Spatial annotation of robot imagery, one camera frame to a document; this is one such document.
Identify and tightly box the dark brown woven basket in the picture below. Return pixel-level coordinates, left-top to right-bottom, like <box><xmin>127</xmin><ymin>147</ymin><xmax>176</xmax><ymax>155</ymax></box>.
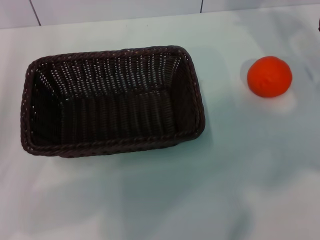
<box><xmin>20</xmin><ymin>45</ymin><xmax>206</xmax><ymax>159</ymax></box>

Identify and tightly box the orange fruit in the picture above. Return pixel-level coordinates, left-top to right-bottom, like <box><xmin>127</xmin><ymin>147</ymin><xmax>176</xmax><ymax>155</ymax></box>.
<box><xmin>246</xmin><ymin>55</ymin><xmax>293</xmax><ymax>98</ymax></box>

